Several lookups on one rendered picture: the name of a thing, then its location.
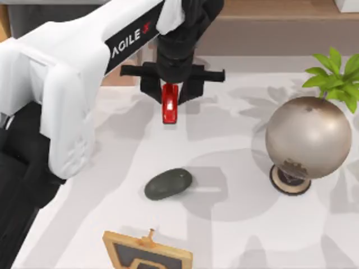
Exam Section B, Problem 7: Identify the dark grey computer mouse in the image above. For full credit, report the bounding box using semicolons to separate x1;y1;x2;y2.
144;168;194;201

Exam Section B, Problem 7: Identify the wooden framed blackboard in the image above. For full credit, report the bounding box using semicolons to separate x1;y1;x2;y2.
102;228;194;269

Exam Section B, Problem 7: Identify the white object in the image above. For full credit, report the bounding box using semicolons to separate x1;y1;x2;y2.
334;0;359;13

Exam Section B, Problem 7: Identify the round metallic plant pot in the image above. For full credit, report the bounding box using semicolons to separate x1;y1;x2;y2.
264;47;359;180

